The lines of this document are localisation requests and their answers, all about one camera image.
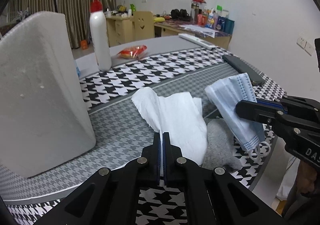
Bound blue surgical face mask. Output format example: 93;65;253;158
204;72;272;160

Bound grey sock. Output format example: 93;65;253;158
202;119;242;173

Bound white paper tissue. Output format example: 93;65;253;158
131;87;208;165

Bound person's right hand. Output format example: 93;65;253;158
296;160;317;194

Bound black smartphone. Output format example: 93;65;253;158
222;55;265;86

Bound houndstooth table cloth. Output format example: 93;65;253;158
1;47;236;224

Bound white remote control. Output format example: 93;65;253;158
178;33;216;50

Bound printed paper sheet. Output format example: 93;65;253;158
180;24;219;38

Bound white foam box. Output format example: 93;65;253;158
1;12;96;178

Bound black headphones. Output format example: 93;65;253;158
170;9;191;21

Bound red snack packet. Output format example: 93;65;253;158
118;45;148;59

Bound wooden smiley chair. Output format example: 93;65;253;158
133;11;155;40

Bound orange floor box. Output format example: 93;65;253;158
80;40;88;50

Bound white pump lotion bottle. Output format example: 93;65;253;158
89;0;112;72

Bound wooden desk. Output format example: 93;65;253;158
106;16;232;49

